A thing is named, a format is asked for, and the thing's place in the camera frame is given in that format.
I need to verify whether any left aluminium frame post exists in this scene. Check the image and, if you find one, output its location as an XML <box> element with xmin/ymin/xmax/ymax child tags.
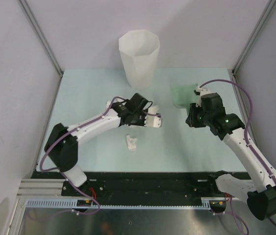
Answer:
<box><xmin>17</xmin><ymin>0</ymin><xmax>64</xmax><ymax>78</ymax></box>

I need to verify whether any crumpled paper scrap front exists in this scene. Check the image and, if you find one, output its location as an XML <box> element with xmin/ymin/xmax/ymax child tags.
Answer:
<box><xmin>126</xmin><ymin>135</ymin><xmax>137</xmax><ymax>152</ymax></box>

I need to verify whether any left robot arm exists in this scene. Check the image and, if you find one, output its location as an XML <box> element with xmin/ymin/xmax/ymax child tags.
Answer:
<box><xmin>40</xmin><ymin>93</ymin><xmax>149</xmax><ymax>196</ymax></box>

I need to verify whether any right aluminium frame post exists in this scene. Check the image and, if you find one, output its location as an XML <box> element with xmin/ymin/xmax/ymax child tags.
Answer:
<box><xmin>231</xmin><ymin>0</ymin><xmax>276</xmax><ymax>75</ymax></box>

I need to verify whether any grey slotted cable duct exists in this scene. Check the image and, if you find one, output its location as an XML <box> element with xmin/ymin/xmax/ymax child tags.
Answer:
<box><xmin>26</xmin><ymin>198</ymin><xmax>229</xmax><ymax>210</ymax></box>

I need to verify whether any crumpled paper scrap upper left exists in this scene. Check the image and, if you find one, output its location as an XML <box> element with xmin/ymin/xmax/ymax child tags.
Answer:
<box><xmin>106</xmin><ymin>100</ymin><xmax>111</xmax><ymax>109</ymax></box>

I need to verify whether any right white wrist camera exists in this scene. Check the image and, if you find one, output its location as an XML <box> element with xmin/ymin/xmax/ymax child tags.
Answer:
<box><xmin>194</xmin><ymin>86</ymin><xmax>212</xmax><ymax>107</ymax></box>

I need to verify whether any crumpled paper scrap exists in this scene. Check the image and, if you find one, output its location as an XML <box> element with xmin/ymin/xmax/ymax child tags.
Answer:
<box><xmin>106</xmin><ymin>100</ymin><xmax>111</xmax><ymax>109</ymax></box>
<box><xmin>148</xmin><ymin>105</ymin><xmax>159</xmax><ymax>115</ymax></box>
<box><xmin>126</xmin><ymin>135</ymin><xmax>137</xmax><ymax>152</ymax></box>

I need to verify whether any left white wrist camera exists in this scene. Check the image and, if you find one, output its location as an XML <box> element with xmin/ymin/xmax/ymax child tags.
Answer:
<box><xmin>145</xmin><ymin>114</ymin><xmax>162</xmax><ymax>128</ymax></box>

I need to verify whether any white faceted waste bin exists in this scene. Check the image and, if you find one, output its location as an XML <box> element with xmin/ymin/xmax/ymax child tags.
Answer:
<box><xmin>119</xmin><ymin>30</ymin><xmax>160</xmax><ymax>89</ymax></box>

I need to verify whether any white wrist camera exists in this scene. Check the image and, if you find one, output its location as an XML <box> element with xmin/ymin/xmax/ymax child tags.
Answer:
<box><xmin>194</xmin><ymin>86</ymin><xmax>212</xmax><ymax>107</ymax></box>
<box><xmin>145</xmin><ymin>114</ymin><xmax>162</xmax><ymax>128</ymax></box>

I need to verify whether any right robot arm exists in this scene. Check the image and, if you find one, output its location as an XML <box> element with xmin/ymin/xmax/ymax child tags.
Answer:
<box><xmin>186</xmin><ymin>91</ymin><xmax>276</xmax><ymax>220</ymax></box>

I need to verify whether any crumpled paper scrap far left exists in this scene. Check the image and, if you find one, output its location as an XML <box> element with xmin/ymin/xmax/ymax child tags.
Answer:
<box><xmin>148</xmin><ymin>105</ymin><xmax>159</xmax><ymax>115</ymax></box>

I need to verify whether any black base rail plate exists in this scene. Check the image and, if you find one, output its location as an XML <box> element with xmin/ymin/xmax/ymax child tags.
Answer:
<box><xmin>31</xmin><ymin>171</ymin><xmax>268</xmax><ymax>206</ymax></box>

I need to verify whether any green plastic dustpan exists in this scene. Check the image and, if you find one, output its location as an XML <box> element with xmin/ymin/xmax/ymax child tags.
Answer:
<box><xmin>171</xmin><ymin>84</ymin><xmax>198</xmax><ymax>109</ymax></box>

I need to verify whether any aluminium frame post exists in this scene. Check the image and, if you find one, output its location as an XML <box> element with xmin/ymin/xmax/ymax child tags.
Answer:
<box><xmin>231</xmin><ymin>0</ymin><xmax>276</xmax><ymax>75</ymax></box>
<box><xmin>17</xmin><ymin>0</ymin><xmax>64</xmax><ymax>78</ymax></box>

